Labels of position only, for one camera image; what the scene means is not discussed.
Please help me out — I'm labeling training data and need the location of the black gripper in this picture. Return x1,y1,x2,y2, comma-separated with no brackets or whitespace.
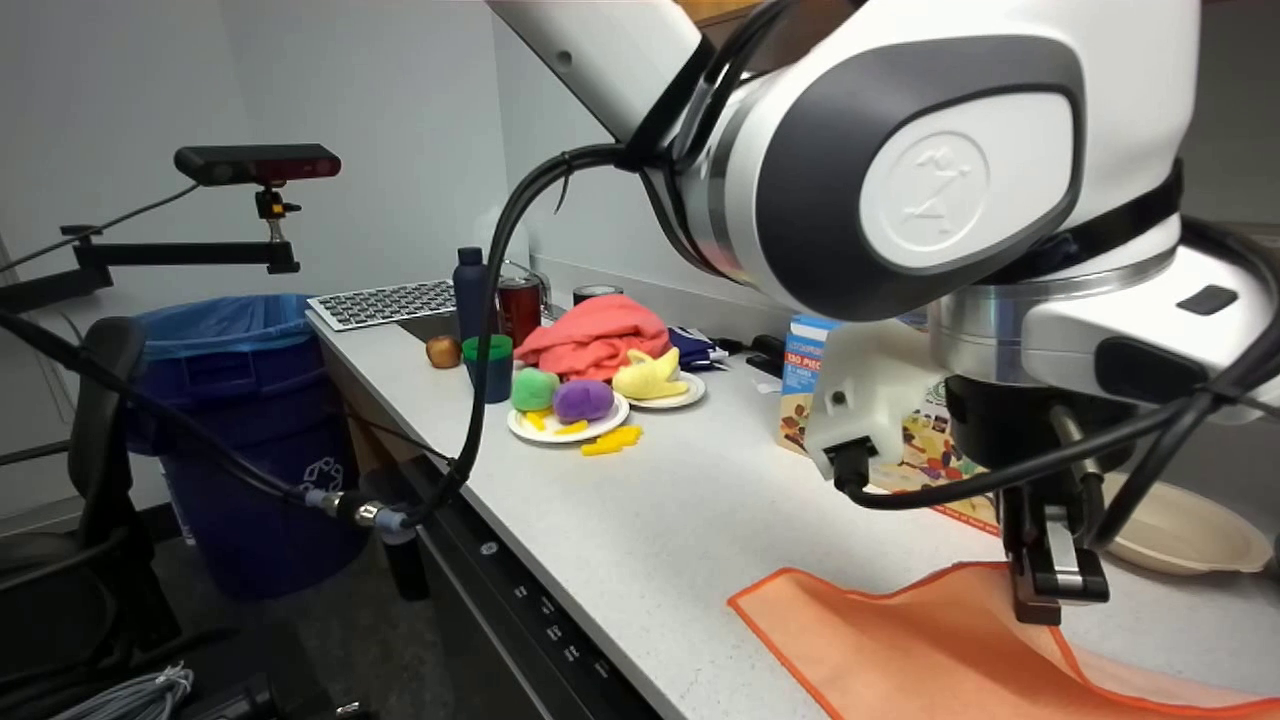
946,375,1119,628

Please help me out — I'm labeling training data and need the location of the orange towel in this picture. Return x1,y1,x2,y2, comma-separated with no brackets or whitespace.
729,555,1280,720

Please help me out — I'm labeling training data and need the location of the round shallow dish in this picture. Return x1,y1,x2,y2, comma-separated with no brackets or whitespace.
1101,476,1280,581

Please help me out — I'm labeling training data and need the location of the blue toy carton box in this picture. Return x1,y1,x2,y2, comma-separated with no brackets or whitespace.
777,313,1010,541

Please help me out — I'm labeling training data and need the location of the dark blue crumpled bag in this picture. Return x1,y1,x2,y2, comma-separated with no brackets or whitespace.
666,325,731,375

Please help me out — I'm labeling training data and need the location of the yellow plush toy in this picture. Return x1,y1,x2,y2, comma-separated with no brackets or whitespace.
608,345,698,403

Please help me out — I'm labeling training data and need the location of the yellow felt fry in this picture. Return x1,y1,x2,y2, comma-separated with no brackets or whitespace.
577,422,648,459

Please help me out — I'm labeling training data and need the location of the purple plush ball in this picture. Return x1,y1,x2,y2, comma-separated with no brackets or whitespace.
554,375,618,429

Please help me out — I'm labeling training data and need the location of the coral red cloth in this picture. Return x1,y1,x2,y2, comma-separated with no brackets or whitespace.
514,293,675,388

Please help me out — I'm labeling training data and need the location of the dark counter base cabinet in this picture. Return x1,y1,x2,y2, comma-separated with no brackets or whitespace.
316,333,698,720

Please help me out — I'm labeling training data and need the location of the white paper plate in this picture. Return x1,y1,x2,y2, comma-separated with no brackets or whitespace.
504,391,633,448

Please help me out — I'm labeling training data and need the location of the green plush pear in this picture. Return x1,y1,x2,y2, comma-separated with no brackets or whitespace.
508,364,563,415

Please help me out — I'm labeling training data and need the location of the red can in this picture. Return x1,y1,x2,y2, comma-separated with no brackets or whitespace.
498,278,547,349

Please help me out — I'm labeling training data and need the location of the green cup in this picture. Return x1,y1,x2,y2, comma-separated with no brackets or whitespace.
461,333,518,410

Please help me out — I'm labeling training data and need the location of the dark blue bottle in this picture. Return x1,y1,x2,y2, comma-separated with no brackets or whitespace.
454,243,498,345

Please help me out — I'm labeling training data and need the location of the laptop keyboard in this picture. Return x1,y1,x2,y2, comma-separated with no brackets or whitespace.
303,278,464,335

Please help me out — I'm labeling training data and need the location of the blue trash bin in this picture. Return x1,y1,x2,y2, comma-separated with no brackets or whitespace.
132,293,365,600

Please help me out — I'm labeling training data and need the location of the black office chair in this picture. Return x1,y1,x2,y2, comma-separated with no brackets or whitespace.
0,313,185,720

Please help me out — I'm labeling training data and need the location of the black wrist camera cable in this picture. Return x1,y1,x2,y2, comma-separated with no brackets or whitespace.
819,335,1280,551

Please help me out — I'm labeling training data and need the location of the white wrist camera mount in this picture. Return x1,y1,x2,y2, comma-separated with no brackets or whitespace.
799,318,963,466

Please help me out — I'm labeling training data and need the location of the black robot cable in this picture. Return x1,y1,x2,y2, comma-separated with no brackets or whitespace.
292,37,754,547

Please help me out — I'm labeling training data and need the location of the black stereo camera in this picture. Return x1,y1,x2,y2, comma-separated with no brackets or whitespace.
172,140,346,188

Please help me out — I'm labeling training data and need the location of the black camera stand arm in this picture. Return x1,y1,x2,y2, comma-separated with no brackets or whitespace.
0,182,303,321

